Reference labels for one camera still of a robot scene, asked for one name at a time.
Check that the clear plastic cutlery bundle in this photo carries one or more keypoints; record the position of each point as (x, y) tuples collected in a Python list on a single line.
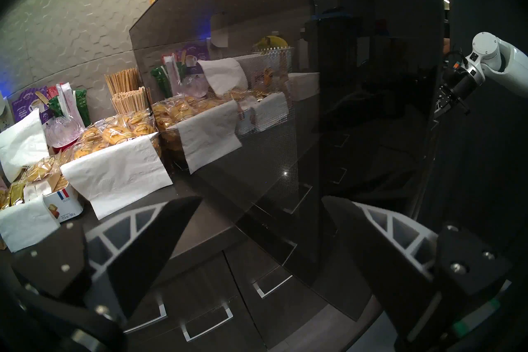
[(62, 132)]

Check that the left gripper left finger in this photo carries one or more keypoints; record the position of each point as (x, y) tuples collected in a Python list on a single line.
[(144, 256)]

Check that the red cup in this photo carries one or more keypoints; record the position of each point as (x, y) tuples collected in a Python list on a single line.
[(66, 148)]

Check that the wooden stirrer bundle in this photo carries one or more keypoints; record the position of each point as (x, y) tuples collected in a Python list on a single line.
[(121, 81), (130, 101)]

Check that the wrapped pastry heap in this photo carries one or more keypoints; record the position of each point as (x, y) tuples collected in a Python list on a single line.
[(115, 134)]

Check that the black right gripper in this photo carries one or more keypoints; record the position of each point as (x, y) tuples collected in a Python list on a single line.
[(462, 87)]

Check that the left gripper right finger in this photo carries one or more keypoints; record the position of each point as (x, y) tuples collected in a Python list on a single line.
[(383, 273)]

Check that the black glass microwave door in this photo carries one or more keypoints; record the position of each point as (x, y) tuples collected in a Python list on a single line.
[(350, 108)]

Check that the green sachets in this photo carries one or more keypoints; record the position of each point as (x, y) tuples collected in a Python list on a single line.
[(81, 108)]

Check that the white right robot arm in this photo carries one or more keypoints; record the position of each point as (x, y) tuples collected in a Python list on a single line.
[(507, 66)]

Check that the white wall outlet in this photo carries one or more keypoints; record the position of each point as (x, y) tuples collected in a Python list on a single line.
[(4, 120)]

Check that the dark wood drawer front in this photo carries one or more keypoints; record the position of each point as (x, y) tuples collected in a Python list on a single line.
[(280, 314), (214, 326), (154, 293)]

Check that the purple tea box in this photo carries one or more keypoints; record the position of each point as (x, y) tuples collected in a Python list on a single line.
[(24, 105)]

